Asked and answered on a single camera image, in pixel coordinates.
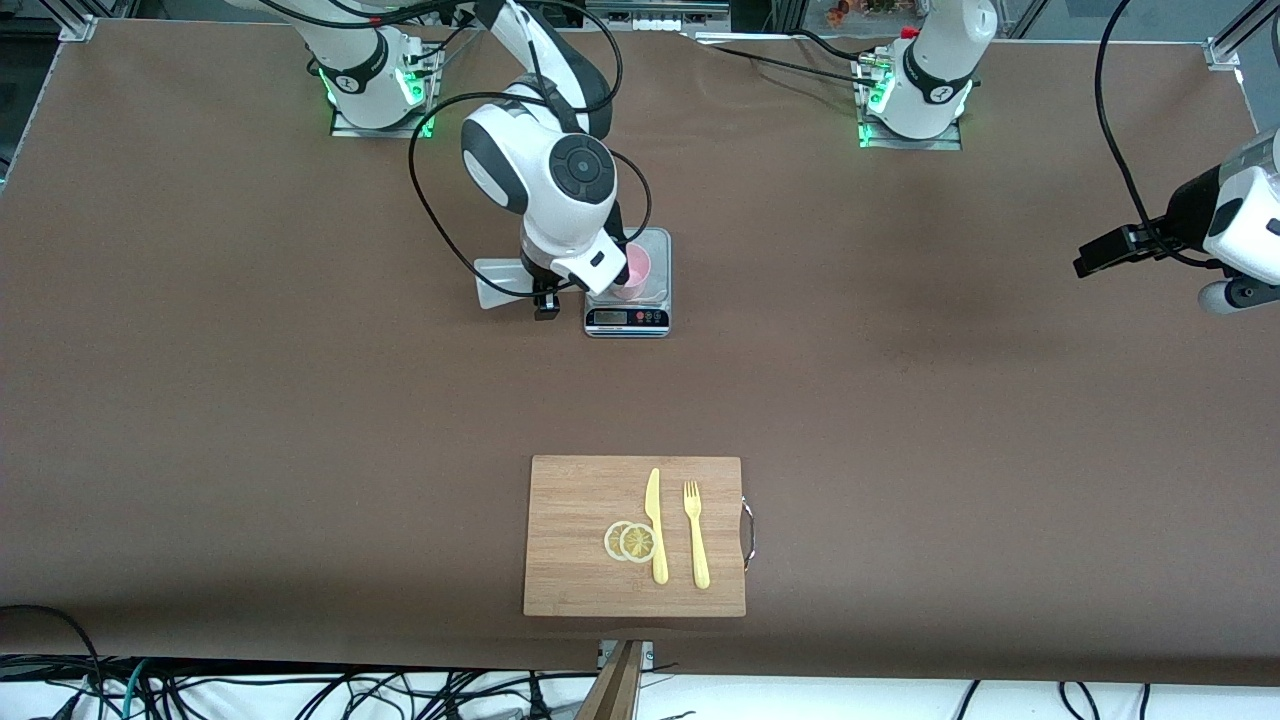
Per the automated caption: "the teal floor cable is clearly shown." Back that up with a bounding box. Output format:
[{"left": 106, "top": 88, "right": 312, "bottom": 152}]
[{"left": 120, "top": 658, "right": 151, "bottom": 719}]

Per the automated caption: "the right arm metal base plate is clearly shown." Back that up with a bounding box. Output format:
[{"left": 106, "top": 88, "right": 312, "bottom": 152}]
[{"left": 330, "top": 45, "right": 441, "bottom": 139}]

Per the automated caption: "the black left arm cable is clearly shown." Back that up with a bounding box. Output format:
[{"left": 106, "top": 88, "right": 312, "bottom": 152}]
[{"left": 1095, "top": 0, "right": 1171, "bottom": 236}]

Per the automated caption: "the pink plastic cup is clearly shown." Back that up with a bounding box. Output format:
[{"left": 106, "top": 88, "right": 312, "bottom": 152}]
[{"left": 612, "top": 243, "right": 653, "bottom": 301}]

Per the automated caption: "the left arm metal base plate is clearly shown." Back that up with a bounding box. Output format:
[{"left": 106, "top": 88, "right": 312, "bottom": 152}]
[{"left": 858, "top": 95, "right": 963, "bottom": 151}]

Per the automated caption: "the bamboo cutting board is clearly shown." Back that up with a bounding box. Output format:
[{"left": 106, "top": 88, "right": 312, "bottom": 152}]
[{"left": 523, "top": 455, "right": 747, "bottom": 618}]

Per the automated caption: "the brown table cover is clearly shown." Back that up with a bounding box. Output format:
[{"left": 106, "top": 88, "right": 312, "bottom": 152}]
[{"left": 0, "top": 18, "right": 1280, "bottom": 687}]

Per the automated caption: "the black base cable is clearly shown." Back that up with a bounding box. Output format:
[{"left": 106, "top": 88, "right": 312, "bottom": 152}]
[{"left": 683, "top": 33, "right": 886, "bottom": 86}]

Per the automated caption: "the yellow plastic fork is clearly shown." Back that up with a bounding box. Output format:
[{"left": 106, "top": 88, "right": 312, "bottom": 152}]
[{"left": 683, "top": 480, "right": 712, "bottom": 590}]

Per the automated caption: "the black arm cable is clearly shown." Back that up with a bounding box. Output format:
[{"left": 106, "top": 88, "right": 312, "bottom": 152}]
[
  {"left": 407, "top": 0, "right": 653, "bottom": 293},
  {"left": 1095, "top": 0, "right": 1171, "bottom": 236}
]

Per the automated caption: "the white power strip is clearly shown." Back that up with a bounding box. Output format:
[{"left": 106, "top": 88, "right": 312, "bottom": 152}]
[{"left": 585, "top": 0, "right": 731, "bottom": 31}]

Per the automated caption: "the translucent sauce bottle orange cap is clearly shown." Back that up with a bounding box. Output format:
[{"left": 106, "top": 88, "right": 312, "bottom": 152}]
[{"left": 473, "top": 257, "right": 536, "bottom": 311}]

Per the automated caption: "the silver digital kitchen scale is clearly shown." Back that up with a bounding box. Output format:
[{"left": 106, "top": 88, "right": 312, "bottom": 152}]
[{"left": 584, "top": 227, "right": 673, "bottom": 339}]

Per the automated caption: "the aluminium frame corner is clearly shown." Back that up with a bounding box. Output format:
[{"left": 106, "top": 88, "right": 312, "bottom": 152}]
[
  {"left": 40, "top": 0, "right": 101, "bottom": 43},
  {"left": 1205, "top": 0, "right": 1280, "bottom": 71}
]

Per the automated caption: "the black looped floor cable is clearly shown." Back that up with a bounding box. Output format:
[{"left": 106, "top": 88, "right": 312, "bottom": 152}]
[{"left": 0, "top": 604, "right": 101, "bottom": 691}]

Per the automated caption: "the yellow plastic knife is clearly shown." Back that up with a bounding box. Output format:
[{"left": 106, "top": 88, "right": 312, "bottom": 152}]
[{"left": 644, "top": 467, "right": 670, "bottom": 586}]

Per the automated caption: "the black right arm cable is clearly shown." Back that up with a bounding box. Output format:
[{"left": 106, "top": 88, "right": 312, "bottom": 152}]
[{"left": 407, "top": 0, "right": 653, "bottom": 293}]

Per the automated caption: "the wooden beam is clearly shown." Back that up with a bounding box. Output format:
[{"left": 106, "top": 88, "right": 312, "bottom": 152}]
[{"left": 575, "top": 640, "right": 641, "bottom": 720}]

